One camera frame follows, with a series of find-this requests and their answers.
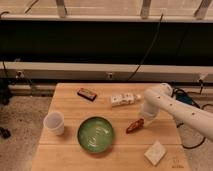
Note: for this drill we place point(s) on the green bowl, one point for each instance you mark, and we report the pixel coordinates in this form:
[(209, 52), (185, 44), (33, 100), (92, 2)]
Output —
[(95, 135)]

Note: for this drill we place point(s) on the dark red eraser block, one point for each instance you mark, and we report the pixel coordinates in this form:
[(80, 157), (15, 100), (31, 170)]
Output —
[(87, 94)]

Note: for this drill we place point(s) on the white sponge block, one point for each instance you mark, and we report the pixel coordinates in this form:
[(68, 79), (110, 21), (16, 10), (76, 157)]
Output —
[(155, 153)]

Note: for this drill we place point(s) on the blue box on floor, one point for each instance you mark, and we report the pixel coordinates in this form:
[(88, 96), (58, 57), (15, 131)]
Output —
[(184, 98)]

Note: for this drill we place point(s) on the white plastic cup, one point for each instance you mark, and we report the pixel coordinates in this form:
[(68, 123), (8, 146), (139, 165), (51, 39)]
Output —
[(54, 122)]

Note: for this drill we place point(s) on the white plastic bottle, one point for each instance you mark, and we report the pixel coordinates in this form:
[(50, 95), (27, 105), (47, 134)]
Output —
[(124, 99)]

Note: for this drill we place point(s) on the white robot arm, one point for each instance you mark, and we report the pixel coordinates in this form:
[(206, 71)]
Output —
[(159, 97)]

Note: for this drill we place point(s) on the black object on floor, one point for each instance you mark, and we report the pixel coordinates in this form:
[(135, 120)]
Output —
[(4, 133)]

